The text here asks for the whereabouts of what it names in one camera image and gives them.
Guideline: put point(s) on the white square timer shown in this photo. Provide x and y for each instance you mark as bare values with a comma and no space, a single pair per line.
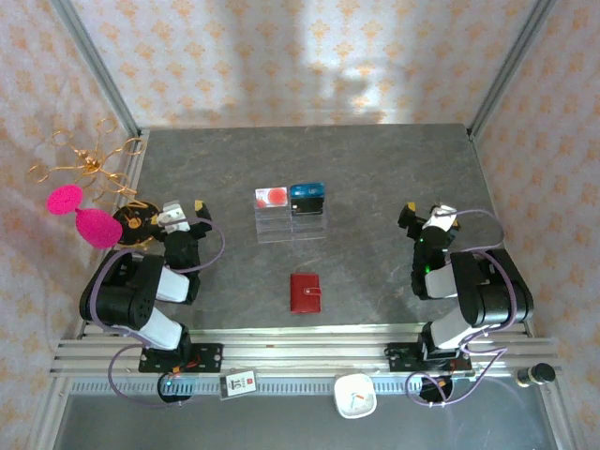
355,396

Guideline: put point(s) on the blue card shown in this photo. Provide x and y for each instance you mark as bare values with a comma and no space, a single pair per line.
307,190

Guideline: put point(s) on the red leather card holder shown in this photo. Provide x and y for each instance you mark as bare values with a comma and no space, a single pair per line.
305,293

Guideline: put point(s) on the clear acrylic card stand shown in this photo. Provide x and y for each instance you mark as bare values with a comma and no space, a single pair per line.
290,229

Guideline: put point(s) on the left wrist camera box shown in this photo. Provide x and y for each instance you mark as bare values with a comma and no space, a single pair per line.
172,216

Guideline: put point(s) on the white number tag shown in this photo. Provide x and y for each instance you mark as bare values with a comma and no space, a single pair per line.
236,384

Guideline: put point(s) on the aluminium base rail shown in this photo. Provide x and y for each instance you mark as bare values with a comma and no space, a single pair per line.
304,349

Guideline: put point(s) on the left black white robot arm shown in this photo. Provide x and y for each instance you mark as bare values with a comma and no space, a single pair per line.
136,300

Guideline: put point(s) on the black knob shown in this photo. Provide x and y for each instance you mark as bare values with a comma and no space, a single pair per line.
539,374

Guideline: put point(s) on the aluminium frame post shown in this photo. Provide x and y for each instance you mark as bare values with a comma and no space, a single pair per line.
96,65
511,65

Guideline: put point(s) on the white card with red circle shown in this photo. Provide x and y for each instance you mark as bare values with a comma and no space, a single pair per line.
271,198

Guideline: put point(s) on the pink double oval puff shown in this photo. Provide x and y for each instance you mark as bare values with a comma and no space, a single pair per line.
96,227

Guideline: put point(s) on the black round gold-rimmed base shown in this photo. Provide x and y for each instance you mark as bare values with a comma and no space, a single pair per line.
133,222

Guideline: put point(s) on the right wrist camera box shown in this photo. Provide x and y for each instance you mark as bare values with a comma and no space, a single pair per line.
441,216

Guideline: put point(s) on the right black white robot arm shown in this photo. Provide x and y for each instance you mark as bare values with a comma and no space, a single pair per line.
492,290

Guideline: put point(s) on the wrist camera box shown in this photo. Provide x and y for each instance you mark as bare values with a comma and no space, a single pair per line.
172,216
441,216

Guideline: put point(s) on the black card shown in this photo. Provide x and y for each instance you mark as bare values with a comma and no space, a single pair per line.
307,206

